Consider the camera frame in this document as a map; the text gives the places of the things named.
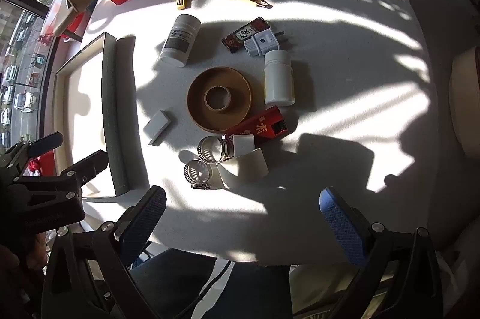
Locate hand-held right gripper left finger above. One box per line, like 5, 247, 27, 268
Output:
41, 186, 167, 319

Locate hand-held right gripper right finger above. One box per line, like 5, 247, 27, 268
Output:
319, 186, 445, 319

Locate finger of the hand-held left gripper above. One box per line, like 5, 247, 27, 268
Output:
56, 149, 109, 192
0, 131, 64, 177

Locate grey framed white tray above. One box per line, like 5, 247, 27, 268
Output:
52, 32, 130, 199

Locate metal hose clamp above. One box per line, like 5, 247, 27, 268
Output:
197, 136, 235, 163
183, 159, 213, 189

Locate small white bottle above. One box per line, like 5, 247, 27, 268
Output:
264, 50, 296, 107

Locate brown tape roll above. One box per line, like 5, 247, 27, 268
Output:
187, 67, 253, 135

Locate grey power plug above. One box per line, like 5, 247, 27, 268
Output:
244, 30, 290, 58

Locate person's legs in dark pants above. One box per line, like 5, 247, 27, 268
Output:
129, 248, 293, 319

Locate small grey block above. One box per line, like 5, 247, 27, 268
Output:
143, 110, 174, 146

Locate small white block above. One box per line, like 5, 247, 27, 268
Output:
232, 135, 256, 156

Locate red Chinese character packet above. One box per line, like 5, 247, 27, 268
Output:
224, 106, 289, 147

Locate large labelled white bottle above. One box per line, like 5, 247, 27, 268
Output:
159, 14, 202, 68

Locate patterned lighter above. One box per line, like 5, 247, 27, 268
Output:
221, 17, 271, 54

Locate black cable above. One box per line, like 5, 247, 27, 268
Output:
176, 261, 231, 319

